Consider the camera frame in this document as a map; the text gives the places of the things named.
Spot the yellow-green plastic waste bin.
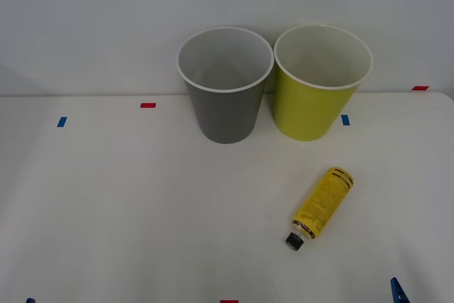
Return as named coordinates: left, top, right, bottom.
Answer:
left=272, top=23, right=375, bottom=143

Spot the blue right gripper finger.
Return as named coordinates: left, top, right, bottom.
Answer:
left=389, top=276, right=410, bottom=303

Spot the yellow bottle with black cap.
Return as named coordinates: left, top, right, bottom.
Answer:
left=284, top=166, right=355, bottom=253

